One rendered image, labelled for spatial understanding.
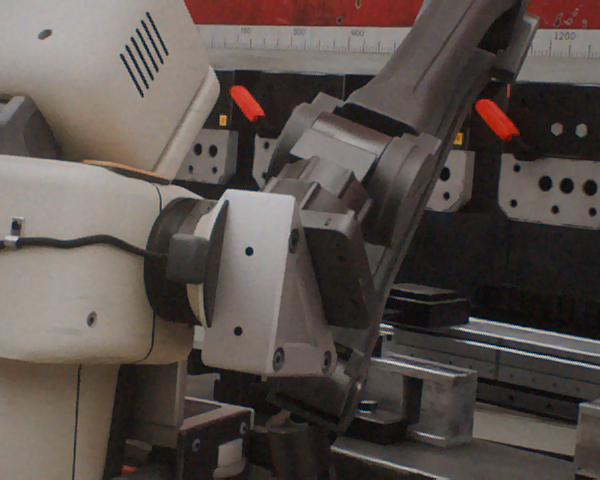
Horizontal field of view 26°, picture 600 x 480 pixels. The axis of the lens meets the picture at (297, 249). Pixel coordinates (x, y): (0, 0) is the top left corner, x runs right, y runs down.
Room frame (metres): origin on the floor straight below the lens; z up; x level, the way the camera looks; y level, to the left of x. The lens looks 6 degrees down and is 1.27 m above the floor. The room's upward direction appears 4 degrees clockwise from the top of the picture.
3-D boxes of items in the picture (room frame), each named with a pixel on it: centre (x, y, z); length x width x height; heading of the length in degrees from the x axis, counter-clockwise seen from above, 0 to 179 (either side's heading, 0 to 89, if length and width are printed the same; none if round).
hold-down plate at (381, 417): (1.74, -0.03, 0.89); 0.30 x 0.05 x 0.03; 50
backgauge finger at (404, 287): (1.92, -0.14, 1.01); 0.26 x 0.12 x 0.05; 140
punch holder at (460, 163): (1.69, -0.17, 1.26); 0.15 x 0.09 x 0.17; 50
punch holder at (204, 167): (1.95, 0.14, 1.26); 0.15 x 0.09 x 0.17; 50
